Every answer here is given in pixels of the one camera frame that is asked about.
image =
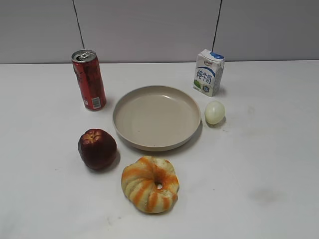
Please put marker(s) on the dark red apple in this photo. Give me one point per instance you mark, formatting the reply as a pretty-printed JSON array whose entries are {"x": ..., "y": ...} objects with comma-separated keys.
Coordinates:
[{"x": 97, "y": 148}]

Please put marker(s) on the white milk carton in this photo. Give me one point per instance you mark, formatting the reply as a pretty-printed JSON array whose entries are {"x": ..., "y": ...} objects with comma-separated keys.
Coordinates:
[{"x": 208, "y": 72}]

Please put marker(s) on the red soda can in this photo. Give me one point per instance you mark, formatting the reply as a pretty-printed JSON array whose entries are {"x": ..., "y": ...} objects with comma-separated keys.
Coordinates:
[{"x": 87, "y": 70}]

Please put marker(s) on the white egg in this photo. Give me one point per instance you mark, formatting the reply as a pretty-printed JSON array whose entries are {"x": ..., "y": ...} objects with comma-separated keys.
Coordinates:
[{"x": 214, "y": 112}]

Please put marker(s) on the beige round plate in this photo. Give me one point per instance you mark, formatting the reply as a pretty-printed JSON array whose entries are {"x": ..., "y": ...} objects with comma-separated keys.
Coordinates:
[{"x": 156, "y": 118}]

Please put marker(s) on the orange striped bagel bread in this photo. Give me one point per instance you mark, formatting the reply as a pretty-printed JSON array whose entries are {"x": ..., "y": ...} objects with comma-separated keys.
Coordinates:
[{"x": 150, "y": 184}]

